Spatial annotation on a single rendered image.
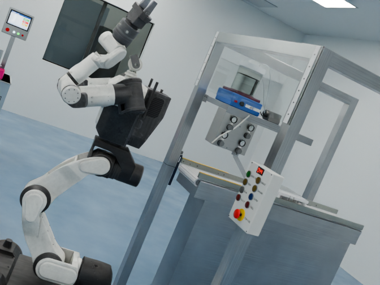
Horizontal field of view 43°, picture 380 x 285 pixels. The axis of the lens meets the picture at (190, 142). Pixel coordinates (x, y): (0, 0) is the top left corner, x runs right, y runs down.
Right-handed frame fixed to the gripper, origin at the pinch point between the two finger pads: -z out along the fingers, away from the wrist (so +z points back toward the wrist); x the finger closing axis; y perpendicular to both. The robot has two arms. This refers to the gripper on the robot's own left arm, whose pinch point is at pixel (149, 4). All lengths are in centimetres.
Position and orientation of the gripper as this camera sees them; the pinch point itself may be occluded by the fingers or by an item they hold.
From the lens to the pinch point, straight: 201.1
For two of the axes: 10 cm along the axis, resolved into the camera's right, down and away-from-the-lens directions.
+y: 6.3, 3.2, 7.1
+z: -6.7, 6.8, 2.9
